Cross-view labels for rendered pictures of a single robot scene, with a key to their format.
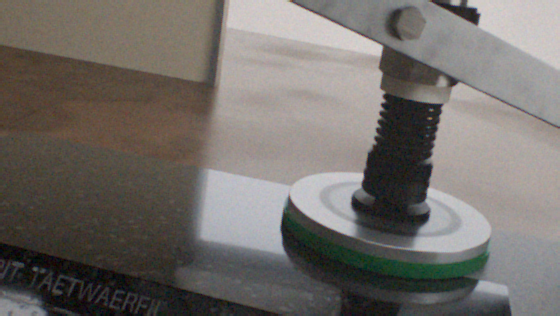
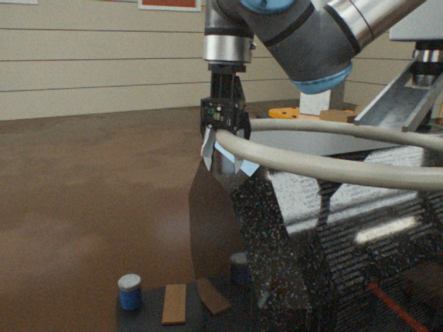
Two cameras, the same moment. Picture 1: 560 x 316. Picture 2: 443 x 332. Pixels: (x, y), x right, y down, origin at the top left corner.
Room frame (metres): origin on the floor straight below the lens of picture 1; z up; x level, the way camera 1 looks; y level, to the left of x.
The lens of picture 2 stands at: (1.43, -1.10, 1.14)
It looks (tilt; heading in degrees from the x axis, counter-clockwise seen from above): 20 degrees down; 156
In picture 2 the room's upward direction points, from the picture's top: straight up
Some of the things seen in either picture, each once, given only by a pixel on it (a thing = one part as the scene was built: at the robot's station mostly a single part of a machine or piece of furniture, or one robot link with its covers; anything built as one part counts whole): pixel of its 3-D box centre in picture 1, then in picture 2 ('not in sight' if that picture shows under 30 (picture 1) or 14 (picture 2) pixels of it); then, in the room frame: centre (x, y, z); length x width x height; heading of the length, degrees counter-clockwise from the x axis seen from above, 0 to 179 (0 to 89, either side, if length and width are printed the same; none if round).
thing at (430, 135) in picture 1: (409, 117); not in sight; (0.69, -0.05, 0.99); 0.06 x 0.06 x 0.09
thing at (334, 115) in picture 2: not in sight; (339, 117); (0.07, 0.19, 0.81); 0.20 x 0.10 x 0.05; 2
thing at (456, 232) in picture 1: (389, 212); (416, 128); (0.69, -0.05, 0.89); 0.21 x 0.21 x 0.01
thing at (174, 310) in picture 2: not in sight; (174, 302); (0.19, -0.79, 0.02); 0.25 x 0.10 x 0.01; 161
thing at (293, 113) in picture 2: not in sight; (320, 115); (-0.17, 0.27, 0.76); 0.49 x 0.49 x 0.05; 84
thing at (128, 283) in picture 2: not in sight; (130, 291); (0.10, -0.97, 0.08); 0.10 x 0.10 x 0.13
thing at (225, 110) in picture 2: not in sight; (224, 97); (0.85, -0.83, 1.06); 0.09 x 0.08 x 0.12; 144
